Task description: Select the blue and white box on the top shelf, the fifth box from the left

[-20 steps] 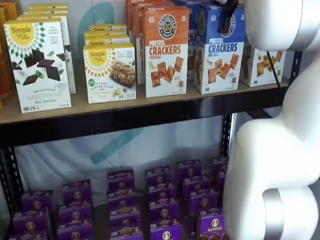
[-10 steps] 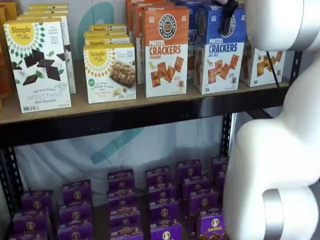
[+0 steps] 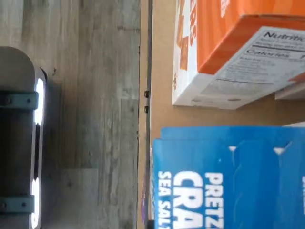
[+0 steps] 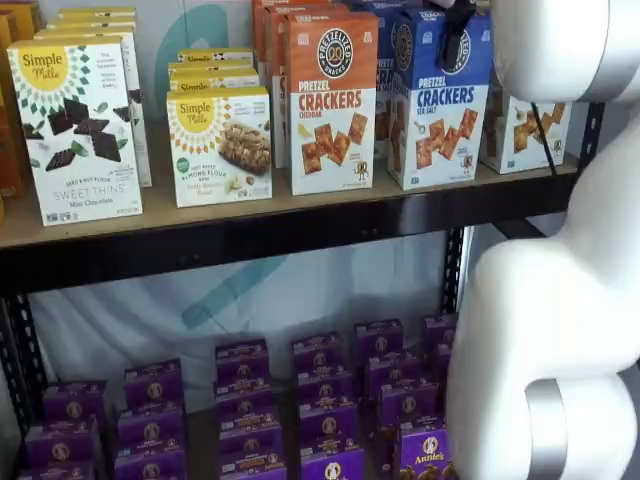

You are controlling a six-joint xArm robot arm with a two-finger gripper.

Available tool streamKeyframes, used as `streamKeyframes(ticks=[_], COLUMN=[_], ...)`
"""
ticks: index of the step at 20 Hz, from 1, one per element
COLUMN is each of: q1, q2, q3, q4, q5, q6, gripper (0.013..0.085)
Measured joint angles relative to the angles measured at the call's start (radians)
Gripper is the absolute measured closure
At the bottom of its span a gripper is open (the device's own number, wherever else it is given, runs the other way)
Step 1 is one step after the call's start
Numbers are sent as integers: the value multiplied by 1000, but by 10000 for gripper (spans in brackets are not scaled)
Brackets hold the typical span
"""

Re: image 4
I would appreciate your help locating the Simple Mills almond bars box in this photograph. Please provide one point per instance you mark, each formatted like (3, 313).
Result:
(220, 150)
(210, 66)
(215, 79)
(215, 55)

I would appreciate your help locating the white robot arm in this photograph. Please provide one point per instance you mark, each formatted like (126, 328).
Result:
(540, 350)

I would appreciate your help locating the orange pretzel crackers box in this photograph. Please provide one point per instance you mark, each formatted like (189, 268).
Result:
(278, 125)
(259, 35)
(332, 110)

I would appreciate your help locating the blue white pretzel crackers box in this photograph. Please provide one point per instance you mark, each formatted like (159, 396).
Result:
(385, 75)
(362, 5)
(440, 145)

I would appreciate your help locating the black metal shelf rack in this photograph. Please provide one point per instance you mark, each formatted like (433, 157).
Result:
(250, 250)

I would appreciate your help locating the purple Annie's box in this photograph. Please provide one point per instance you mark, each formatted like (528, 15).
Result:
(62, 442)
(425, 457)
(440, 331)
(75, 400)
(242, 360)
(252, 467)
(57, 472)
(380, 340)
(442, 357)
(250, 420)
(409, 404)
(244, 395)
(151, 429)
(328, 420)
(392, 372)
(251, 442)
(318, 352)
(332, 462)
(154, 382)
(150, 467)
(325, 385)

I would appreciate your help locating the yellow orange snack box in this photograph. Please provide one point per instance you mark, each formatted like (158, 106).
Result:
(25, 15)
(10, 125)

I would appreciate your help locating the yellow pretzel crackers box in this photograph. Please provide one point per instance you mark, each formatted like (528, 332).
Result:
(525, 140)

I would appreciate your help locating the Simple Mills mint chocolate box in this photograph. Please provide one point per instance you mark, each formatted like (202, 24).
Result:
(95, 18)
(141, 125)
(75, 150)
(90, 25)
(97, 10)

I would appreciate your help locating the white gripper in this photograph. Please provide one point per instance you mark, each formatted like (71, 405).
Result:
(437, 2)

